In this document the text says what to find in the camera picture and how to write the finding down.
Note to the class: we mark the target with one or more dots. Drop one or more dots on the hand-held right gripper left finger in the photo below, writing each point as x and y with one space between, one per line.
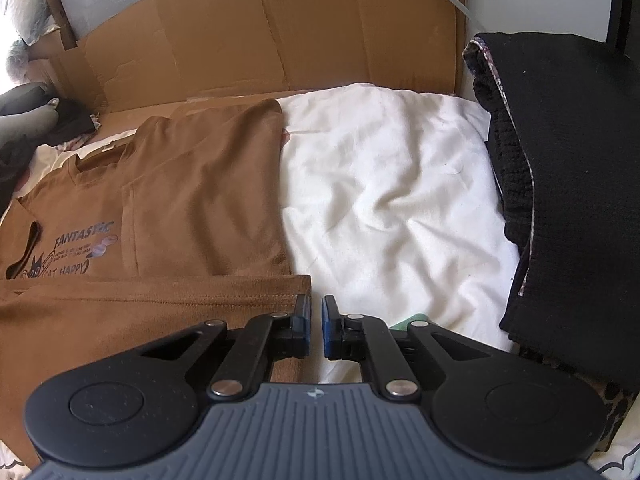
305 321

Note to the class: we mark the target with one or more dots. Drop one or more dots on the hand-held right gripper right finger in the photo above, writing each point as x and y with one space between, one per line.
327 326

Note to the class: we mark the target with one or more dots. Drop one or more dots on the brown t-shirt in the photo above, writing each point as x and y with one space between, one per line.
200 185

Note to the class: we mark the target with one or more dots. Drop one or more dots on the bear print bedsheet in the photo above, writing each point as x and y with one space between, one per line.
400 185

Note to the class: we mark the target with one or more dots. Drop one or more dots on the leopard print cloth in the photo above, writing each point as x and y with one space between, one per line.
600 400

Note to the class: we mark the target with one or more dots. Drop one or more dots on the brown cardboard sheet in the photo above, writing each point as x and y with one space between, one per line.
300 25

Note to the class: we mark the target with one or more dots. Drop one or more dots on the black waffle cloth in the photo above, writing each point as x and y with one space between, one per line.
575 160

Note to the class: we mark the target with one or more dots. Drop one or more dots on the black crumpled garment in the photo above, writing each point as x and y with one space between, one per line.
72 120

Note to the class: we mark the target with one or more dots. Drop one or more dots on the grey neck pillow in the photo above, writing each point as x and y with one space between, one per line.
30 117

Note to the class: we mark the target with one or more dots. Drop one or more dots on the grey fluffy plush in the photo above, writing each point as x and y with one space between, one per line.
19 60

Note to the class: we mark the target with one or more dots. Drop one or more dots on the white fluffy plush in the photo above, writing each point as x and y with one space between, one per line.
25 0

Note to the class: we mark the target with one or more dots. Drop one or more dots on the dark grey equipment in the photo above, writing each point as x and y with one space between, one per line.
625 10

